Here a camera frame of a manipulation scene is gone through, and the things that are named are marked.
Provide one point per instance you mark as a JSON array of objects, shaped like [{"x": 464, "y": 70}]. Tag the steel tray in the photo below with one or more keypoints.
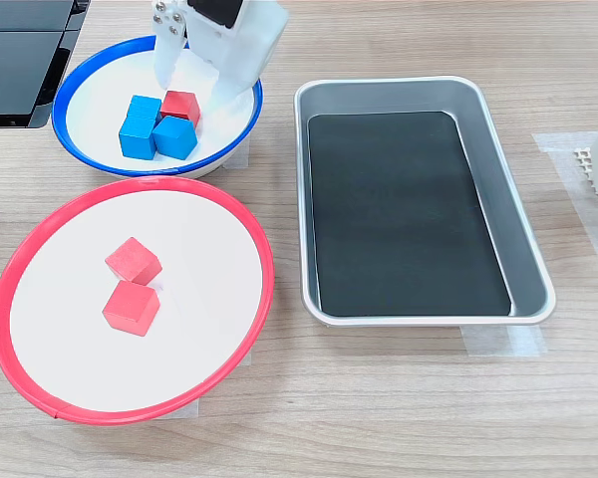
[{"x": 503, "y": 164}]

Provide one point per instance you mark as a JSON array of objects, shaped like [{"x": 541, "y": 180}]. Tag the blue-rimmed white plate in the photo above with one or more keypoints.
[{"x": 104, "y": 149}]

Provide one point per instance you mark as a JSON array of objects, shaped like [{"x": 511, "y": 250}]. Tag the black flat device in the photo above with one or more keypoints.
[{"x": 15, "y": 74}]

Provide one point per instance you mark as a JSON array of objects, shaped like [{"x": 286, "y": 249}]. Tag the pale perforated plate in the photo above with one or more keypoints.
[{"x": 590, "y": 171}]

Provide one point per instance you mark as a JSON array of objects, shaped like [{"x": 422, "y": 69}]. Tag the red-rimmed white plate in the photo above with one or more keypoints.
[{"x": 189, "y": 239}]

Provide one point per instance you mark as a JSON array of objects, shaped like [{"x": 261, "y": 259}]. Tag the clear tape strip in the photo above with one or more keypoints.
[
  {"x": 241, "y": 154},
  {"x": 503, "y": 341},
  {"x": 184, "y": 409}
]

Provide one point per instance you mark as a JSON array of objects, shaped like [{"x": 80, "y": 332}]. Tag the red cube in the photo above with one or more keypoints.
[
  {"x": 132, "y": 260},
  {"x": 129, "y": 309},
  {"x": 179, "y": 103}
]

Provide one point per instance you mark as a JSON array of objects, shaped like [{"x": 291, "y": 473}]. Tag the black mat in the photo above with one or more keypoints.
[{"x": 403, "y": 214}]

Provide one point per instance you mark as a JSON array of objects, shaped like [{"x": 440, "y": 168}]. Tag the blue cube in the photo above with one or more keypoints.
[
  {"x": 175, "y": 138},
  {"x": 144, "y": 105},
  {"x": 137, "y": 139}
]

